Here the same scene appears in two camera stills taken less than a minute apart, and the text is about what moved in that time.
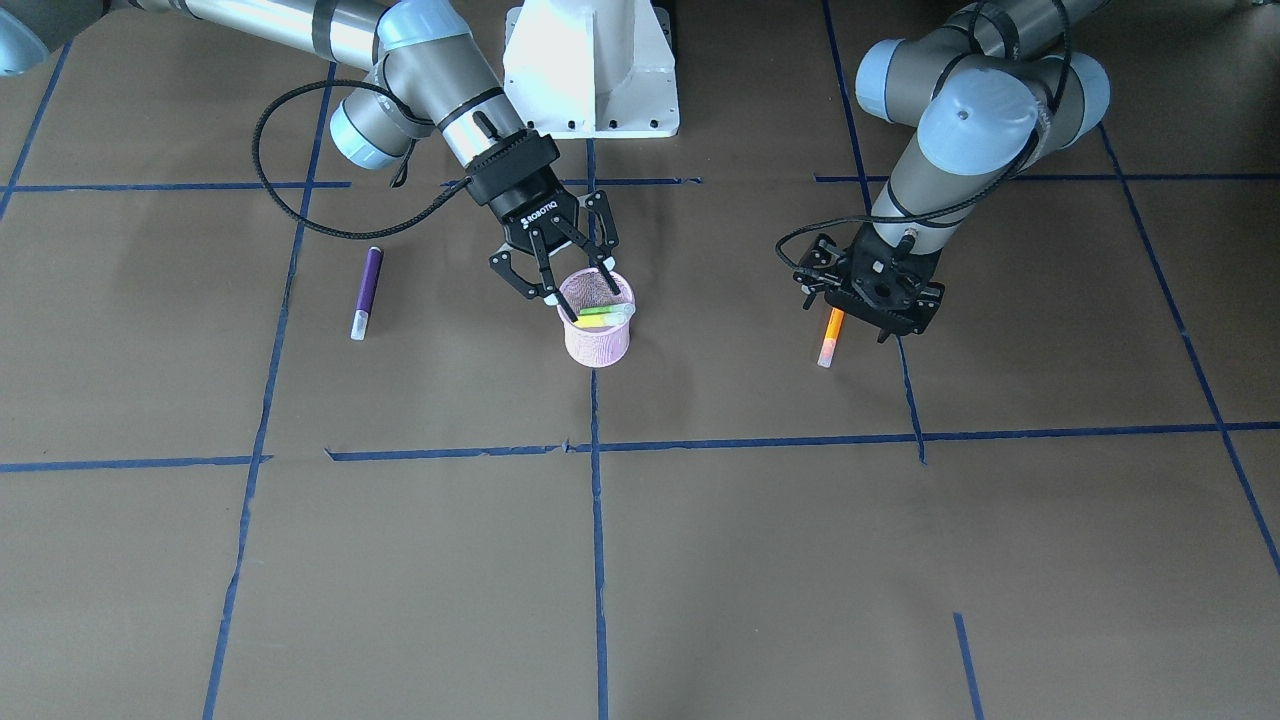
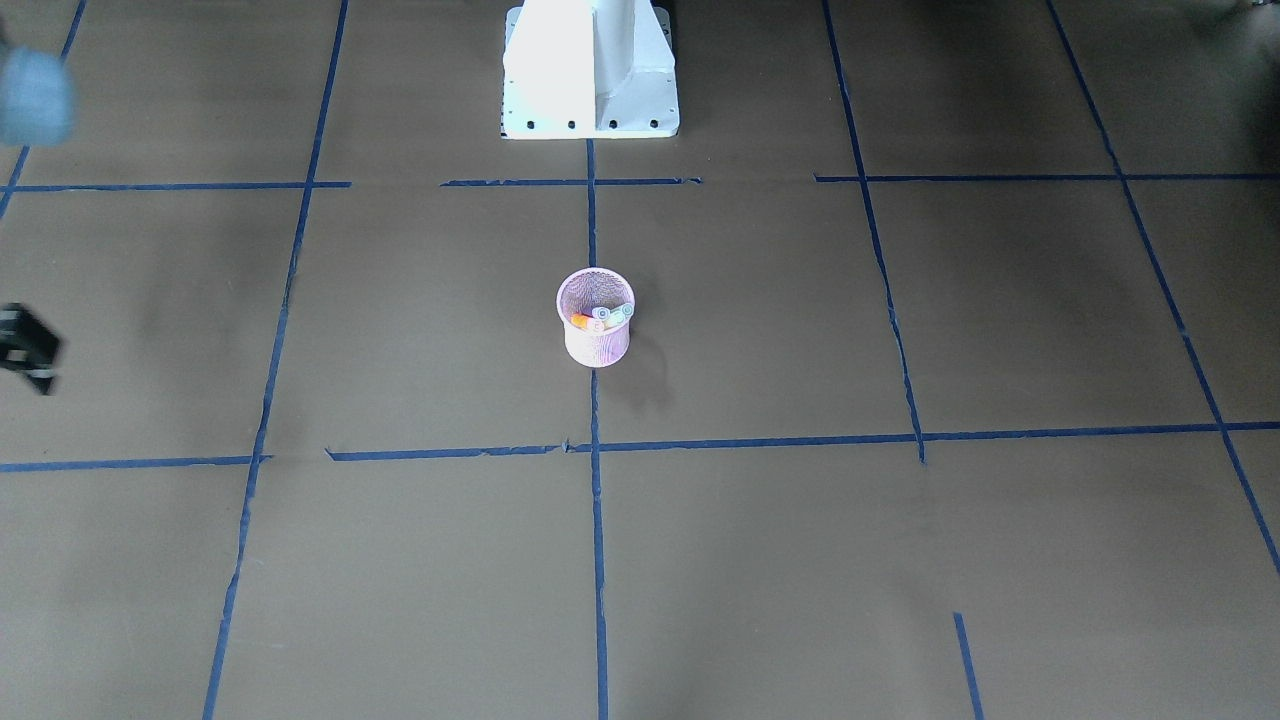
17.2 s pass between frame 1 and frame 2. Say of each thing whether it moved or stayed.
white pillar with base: stayed
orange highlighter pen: moved
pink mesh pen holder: stayed
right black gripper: moved
